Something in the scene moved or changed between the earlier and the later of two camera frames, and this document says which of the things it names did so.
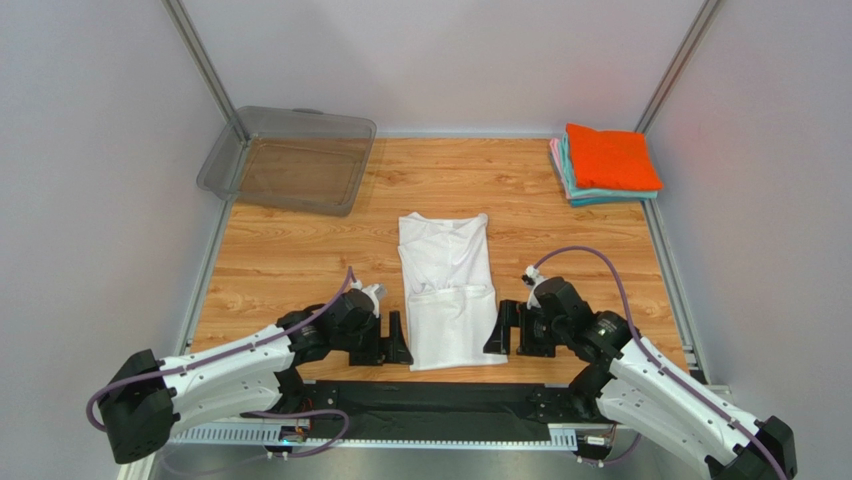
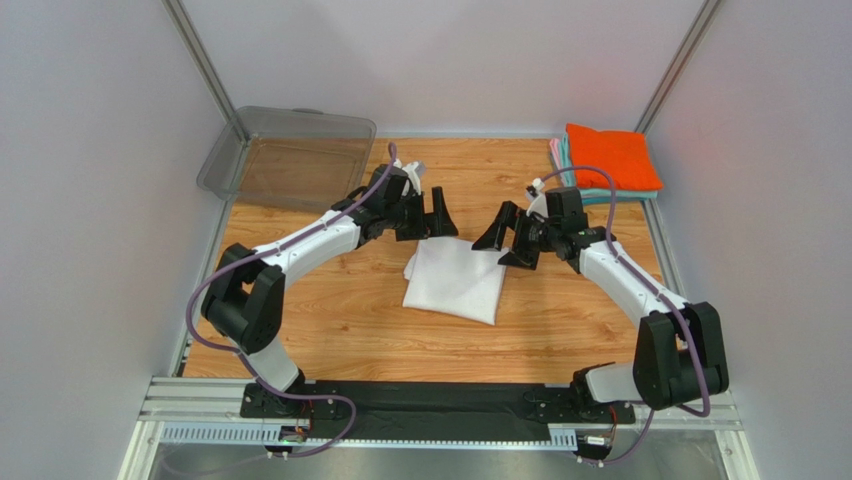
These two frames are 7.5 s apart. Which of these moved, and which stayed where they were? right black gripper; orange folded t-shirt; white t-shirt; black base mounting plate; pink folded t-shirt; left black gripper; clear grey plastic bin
Moved: white t-shirt; right black gripper; left black gripper
Stayed: pink folded t-shirt; clear grey plastic bin; orange folded t-shirt; black base mounting plate
